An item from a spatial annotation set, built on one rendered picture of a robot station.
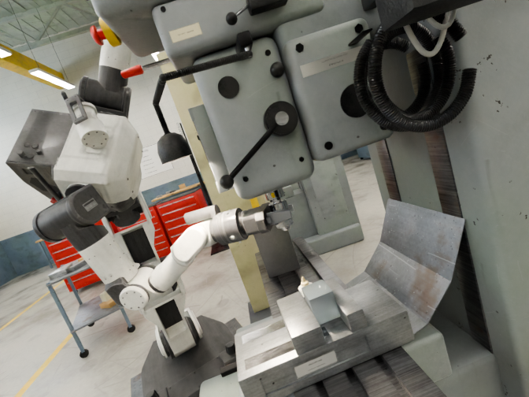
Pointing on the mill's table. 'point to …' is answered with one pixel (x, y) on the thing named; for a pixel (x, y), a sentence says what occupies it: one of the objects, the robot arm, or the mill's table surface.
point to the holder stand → (277, 251)
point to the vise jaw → (301, 323)
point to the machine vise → (256, 334)
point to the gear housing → (217, 26)
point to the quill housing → (253, 120)
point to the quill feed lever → (290, 119)
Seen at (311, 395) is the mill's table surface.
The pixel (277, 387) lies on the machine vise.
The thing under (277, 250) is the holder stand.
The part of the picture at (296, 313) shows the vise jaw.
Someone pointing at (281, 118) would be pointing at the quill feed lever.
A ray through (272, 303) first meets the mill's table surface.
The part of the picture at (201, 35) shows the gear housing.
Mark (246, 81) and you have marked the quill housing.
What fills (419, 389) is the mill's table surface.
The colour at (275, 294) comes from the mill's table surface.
